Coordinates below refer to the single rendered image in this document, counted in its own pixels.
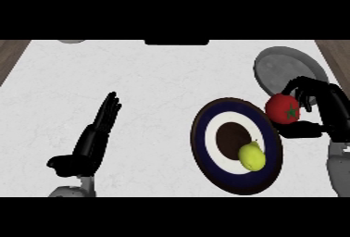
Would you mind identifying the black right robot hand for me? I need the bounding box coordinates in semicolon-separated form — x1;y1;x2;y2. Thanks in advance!
275;76;350;143

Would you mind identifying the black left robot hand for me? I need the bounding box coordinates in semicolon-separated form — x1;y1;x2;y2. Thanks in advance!
46;91;123;178

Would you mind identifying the red tomato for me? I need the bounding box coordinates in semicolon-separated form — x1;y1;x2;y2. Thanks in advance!
264;94;303;125

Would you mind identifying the grey pan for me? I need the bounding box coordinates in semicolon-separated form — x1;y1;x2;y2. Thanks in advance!
253;45;331;106

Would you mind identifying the blue and white plate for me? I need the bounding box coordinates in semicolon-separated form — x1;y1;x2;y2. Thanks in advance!
189;97;285;196

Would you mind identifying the yellow-green lemon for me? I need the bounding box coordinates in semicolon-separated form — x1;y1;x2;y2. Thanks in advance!
238;139;267;172

